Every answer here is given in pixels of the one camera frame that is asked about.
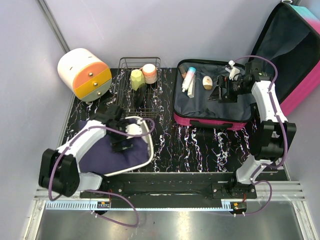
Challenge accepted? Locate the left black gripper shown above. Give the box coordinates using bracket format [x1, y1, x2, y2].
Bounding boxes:
[108, 120, 134, 153]

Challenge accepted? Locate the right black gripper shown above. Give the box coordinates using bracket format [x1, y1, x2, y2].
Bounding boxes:
[206, 75, 249, 104]

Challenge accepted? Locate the white rectangular tray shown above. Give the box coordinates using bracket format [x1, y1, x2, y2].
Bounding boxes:
[79, 115, 155, 177]

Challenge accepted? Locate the purple garment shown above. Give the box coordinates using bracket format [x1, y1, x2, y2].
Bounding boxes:
[79, 131, 150, 175]

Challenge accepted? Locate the white blue pink tube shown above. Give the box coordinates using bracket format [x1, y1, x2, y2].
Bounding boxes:
[181, 67, 196, 92]

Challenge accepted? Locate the pink teal cartoon suitcase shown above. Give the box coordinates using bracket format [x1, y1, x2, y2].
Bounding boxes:
[173, 3, 320, 131]

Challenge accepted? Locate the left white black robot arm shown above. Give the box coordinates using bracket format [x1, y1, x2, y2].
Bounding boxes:
[38, 105, 143, 201]

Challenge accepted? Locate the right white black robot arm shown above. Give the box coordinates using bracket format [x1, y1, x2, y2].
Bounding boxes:
[208, 60, 297, 199]

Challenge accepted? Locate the black object in basket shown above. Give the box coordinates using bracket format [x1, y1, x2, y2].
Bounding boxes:
[133, 86, 146, 109]

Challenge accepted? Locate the black marble pattern mat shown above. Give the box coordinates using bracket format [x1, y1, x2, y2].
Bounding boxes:
[49, 67, 279, 174]

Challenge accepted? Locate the yellow faceted cup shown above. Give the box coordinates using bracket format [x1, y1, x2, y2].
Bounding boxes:
[130, 69, 145, 91]

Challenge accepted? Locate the pink ribbed cup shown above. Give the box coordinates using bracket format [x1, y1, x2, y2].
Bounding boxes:
[142, 63, 158, 84]

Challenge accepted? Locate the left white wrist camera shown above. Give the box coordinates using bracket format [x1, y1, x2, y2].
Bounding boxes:
[125, 118, 147, 139]

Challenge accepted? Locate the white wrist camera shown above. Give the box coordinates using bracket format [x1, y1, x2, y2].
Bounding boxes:
[225, 60, 241, 81]
[125, 118, 147, 139]

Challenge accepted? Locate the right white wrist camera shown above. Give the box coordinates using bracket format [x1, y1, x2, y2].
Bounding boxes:
[225, 60, 241, 81]

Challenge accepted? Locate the black wire basket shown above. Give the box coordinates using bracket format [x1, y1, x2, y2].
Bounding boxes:
[115, 57, 162, 118]

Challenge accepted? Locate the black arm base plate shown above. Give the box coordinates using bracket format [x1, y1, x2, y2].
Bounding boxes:
[99, 172, 257, 200]

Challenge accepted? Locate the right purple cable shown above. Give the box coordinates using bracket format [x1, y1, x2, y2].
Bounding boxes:
[212, 55, 288, 217]

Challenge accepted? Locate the aluminium frame rail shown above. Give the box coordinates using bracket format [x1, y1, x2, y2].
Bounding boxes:
[34, 181, 305, 212]

